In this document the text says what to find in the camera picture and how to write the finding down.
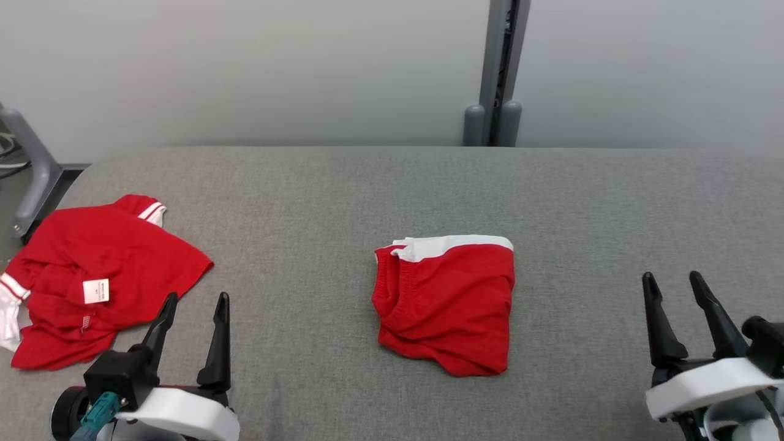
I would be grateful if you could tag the grey metal frame leg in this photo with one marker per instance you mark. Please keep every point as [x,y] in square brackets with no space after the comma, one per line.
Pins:
[37,165]

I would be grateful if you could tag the grey vertical post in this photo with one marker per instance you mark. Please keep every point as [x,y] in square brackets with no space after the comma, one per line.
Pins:
[496,61]

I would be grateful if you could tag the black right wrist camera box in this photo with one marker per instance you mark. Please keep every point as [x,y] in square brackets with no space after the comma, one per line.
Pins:
[768,349]

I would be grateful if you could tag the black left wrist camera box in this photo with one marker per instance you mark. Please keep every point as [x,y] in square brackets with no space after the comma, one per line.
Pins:
[119,373]

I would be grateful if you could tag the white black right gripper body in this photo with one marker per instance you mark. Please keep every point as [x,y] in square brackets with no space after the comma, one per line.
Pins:
[704,386]

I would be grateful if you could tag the grey fabric sofa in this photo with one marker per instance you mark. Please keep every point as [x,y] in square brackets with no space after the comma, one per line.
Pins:
[367,196]

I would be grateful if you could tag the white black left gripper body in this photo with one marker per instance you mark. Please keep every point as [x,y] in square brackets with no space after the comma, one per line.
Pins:
[184,416]

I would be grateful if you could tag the black round left wrist cap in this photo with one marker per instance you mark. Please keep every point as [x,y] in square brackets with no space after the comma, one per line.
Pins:
[64,416]

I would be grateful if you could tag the red shorts with white stripes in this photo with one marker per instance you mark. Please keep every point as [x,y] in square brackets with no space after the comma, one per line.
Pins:
[453,306]

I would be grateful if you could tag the red basketball jersey number 23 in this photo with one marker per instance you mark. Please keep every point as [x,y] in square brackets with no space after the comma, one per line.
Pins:
[104,251]

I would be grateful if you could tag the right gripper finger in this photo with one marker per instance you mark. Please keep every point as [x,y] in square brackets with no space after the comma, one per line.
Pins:
[726,337]
[664,343]

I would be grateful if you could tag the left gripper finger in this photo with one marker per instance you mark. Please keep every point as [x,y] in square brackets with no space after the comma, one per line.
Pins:
[217,361]
[162,331]

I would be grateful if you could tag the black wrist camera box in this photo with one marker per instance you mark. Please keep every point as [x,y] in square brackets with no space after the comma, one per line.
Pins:
[768,349]
[119,373]

